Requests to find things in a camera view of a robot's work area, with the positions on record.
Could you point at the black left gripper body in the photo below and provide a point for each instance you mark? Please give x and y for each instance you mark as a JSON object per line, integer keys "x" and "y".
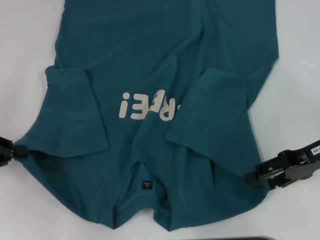
{"x": 5, "y": 151}

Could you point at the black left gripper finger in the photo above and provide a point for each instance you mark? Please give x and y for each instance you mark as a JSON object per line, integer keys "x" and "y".
{"x": 21, "y": 150}

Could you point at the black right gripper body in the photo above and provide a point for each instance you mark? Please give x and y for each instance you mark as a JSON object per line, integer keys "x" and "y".
{"x": 305, "y": 162}

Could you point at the teal t-shirt with beige print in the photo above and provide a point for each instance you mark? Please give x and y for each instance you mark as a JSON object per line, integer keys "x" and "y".
{"x": 150, "y": 50}

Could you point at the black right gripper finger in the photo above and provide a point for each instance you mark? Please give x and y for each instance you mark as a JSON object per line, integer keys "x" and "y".
{"x": 278, "y": 183}
{"x": 252, "y": 175}

